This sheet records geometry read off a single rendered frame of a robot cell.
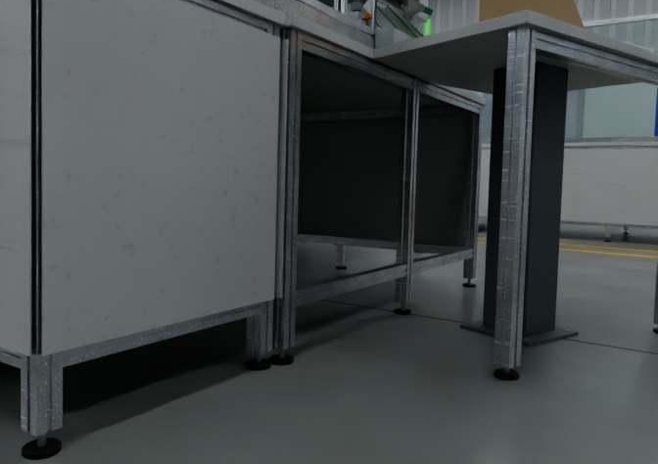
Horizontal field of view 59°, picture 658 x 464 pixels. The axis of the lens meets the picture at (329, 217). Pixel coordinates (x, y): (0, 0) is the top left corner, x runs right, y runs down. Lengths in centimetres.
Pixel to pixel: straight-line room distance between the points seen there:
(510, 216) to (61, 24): 101
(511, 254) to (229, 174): 68
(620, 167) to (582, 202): 44
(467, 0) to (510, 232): 1027
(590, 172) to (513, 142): 446
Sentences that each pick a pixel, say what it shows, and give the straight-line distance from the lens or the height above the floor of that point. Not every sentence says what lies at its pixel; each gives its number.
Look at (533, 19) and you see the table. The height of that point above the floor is 84.
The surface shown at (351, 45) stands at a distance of 170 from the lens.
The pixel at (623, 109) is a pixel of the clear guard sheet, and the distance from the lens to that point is 592.
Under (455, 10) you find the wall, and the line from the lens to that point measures 1163.
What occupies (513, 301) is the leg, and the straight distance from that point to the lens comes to 146.
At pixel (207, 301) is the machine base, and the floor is 20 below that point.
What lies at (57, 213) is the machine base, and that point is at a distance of 103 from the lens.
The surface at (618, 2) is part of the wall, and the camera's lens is 1088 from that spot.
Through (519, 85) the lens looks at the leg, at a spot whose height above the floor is 69.
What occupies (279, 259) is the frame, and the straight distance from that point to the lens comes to 145.
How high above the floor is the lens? 46
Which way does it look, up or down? 3 degrees down
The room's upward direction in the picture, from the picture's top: 2 degrees clockwise
